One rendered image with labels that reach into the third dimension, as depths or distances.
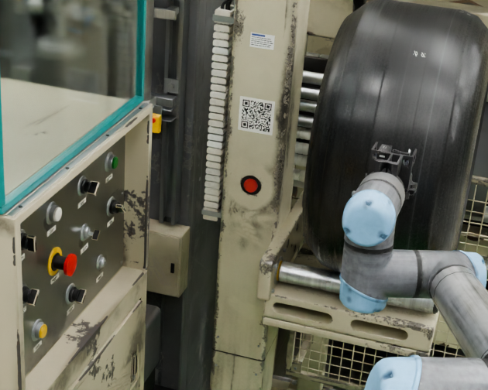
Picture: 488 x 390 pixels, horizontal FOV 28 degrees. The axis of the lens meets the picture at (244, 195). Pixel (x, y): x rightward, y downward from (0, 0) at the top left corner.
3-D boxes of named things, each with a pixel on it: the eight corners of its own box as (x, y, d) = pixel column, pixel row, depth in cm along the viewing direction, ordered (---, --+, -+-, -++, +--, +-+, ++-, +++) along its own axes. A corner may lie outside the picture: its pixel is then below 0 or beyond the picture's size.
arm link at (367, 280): (413, 317, 149) (421, 251, 146) (341, 316, 148) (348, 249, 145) (401, 295, 157) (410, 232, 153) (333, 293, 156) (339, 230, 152)
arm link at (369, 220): (336, 248, 144) (341, 195, 142) (349, 224, 154) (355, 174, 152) (389, 258, 142) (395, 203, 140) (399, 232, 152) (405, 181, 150)
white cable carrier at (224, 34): (202, 218, 216) (214, 8, 196) (209, 210, 221) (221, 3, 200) (221, 222, 215) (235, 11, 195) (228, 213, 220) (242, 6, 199)
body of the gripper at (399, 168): (419, 148, 164) (410, 167, 153) (410, 196, 167) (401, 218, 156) (374, 140, 166) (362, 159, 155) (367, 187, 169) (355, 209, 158)
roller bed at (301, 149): (265, 178, 251) (275, 68, 238) (280, 158, 264) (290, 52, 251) (340, 192, 246) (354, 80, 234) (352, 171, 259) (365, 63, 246)
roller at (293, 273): (274, 282, 210) (272, 275, 206) (280, 264, 211) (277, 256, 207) (436, 317, 201) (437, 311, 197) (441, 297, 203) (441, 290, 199)
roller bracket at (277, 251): (256, 300, 206) (259, 260, 202) (300, 222, 241) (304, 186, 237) (270, 303, 205) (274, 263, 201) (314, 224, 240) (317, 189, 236)
